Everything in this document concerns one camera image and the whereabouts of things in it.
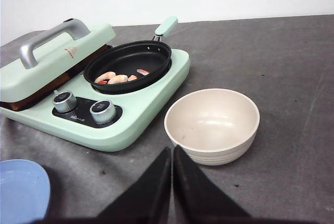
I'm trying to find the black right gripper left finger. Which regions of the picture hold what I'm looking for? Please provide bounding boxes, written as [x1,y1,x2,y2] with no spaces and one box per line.
[34,147,171,223]

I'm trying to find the shrimp pieces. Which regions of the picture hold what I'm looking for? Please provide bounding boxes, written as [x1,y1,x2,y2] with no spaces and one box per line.
[94,71,138,85]

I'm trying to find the blue plate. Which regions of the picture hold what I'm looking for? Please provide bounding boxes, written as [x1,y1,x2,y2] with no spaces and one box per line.
[1,159,51,223]

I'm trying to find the silver control knob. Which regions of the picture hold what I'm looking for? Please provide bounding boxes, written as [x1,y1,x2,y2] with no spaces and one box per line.
[53,91,78,113]
[89,100,116,125]

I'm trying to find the breakfast maker hinged lid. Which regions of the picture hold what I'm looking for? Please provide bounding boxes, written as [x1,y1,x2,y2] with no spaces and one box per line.
[1,19,115,111]

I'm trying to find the left silver control knob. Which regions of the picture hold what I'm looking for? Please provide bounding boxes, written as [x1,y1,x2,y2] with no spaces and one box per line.
[53,91,78,113]

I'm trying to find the right silver control knob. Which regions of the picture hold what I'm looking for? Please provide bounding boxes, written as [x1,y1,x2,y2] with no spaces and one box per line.
[89,100,116,125]

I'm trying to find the mint green breakfast maker base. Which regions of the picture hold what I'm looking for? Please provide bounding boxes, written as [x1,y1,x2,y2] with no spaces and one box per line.
[1,49,190,152]

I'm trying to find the beige ceramic bowl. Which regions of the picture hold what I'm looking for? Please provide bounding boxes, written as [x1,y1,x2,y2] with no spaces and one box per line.
[164,88,260,166]

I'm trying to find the black frying pan green handle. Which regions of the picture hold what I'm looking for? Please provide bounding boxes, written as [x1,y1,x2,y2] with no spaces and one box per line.
[83,16,178,95]

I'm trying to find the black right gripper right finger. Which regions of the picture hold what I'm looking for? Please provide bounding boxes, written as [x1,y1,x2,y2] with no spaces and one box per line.
[173,145,312,223]

